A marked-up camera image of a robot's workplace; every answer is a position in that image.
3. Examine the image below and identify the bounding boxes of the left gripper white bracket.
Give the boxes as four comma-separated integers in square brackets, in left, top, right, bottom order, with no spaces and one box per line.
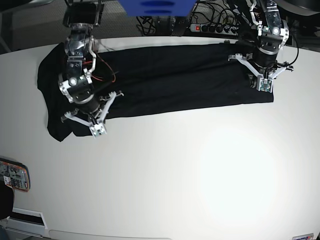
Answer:
[228,53,294,92]

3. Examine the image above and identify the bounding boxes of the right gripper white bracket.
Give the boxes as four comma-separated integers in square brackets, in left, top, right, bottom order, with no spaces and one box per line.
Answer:
[60,91,124,138]

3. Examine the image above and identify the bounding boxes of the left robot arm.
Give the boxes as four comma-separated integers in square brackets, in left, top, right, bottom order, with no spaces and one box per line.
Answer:
[228,0,300,93]

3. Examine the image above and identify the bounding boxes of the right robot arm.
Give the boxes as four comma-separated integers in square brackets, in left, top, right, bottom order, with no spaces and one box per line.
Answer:
[58,0,124,138]

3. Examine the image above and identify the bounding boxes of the white tray at table edge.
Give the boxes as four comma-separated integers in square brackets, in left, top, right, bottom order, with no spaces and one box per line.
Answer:
[0,207,48,238]

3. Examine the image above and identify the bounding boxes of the blue plastic box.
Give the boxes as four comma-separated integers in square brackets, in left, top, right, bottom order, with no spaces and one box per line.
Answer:
[118,0,196,17]

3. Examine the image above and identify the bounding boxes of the small sticker label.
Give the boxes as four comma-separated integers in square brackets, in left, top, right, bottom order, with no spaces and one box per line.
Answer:
[292,233,314,240]

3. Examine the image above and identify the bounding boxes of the black power strip red switch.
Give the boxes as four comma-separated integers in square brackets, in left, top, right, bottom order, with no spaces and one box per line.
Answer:
[189,23,240,37]

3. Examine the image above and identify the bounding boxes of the tangled black cables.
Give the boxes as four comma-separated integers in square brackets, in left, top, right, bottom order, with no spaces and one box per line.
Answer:
[135,0,248,37]

